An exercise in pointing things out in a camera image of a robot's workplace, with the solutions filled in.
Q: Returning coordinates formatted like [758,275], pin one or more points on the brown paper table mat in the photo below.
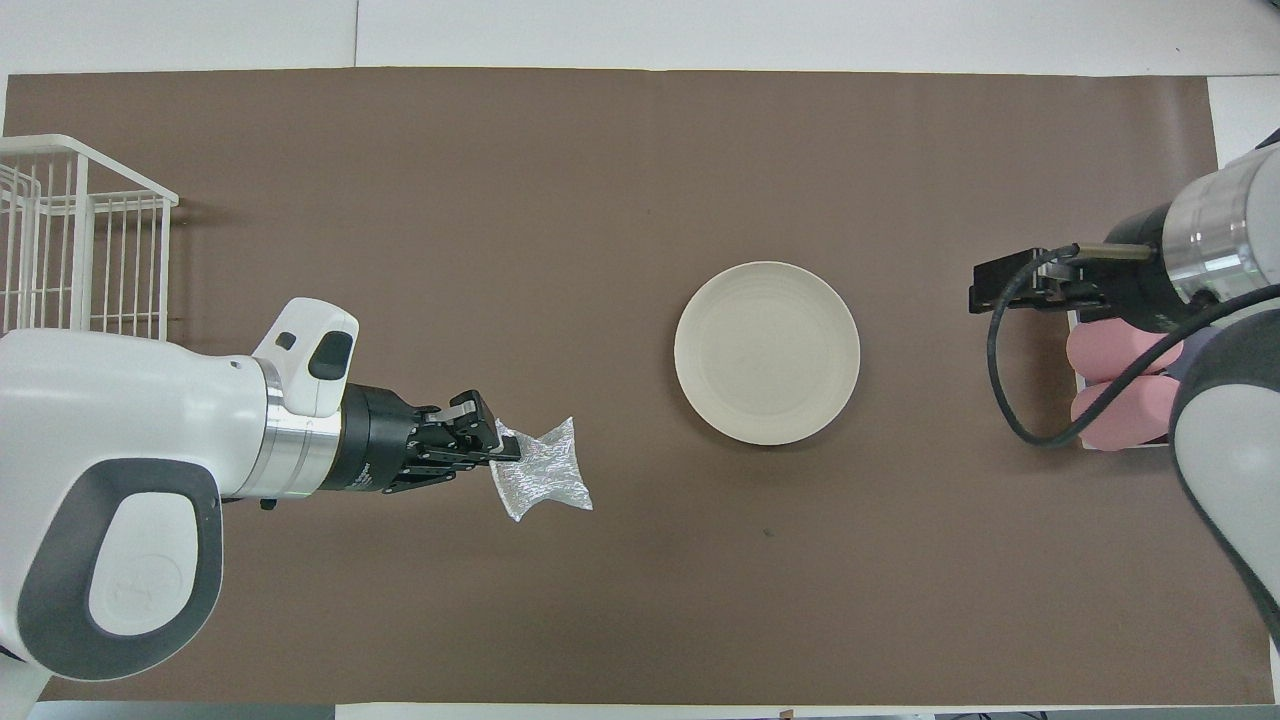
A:
[600,150]

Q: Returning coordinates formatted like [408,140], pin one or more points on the cream round plate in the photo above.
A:
[765,355]

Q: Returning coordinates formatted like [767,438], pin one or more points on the pink plastic cup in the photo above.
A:
[1120,420]
[1110,350]

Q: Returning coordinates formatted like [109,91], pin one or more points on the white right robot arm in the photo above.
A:
[1230,440]

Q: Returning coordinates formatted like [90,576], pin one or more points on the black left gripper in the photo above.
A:
[380,440]

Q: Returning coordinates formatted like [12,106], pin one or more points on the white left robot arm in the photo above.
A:
[120,400]

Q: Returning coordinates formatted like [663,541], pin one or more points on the rack of pink blue cylinders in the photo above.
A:
[1125,447]

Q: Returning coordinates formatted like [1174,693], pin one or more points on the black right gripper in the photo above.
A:
[1140,285]

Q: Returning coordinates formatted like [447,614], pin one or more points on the silver foil bag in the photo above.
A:
[545,475]

